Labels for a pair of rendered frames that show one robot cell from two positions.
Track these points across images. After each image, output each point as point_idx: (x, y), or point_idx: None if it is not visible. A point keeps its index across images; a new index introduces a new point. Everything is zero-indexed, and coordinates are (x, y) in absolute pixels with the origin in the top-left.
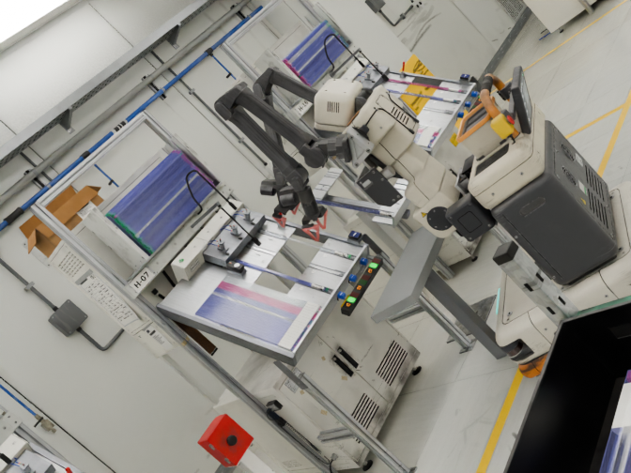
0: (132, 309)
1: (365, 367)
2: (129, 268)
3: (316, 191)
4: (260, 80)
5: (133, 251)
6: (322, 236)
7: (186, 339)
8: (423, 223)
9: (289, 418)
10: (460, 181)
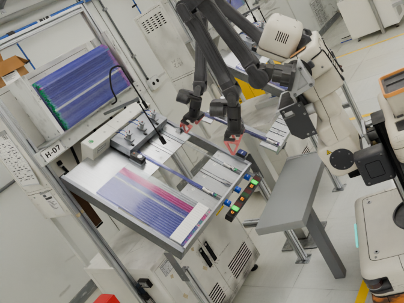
0: (36, 174)
1: (221, 261)
2: (40, 137)
3: None
4: None
5: (51, 123)
6: (213, 147)
7: (80, 211)
8: (325, 160)
9: (154, 294)
10: (368, 131)
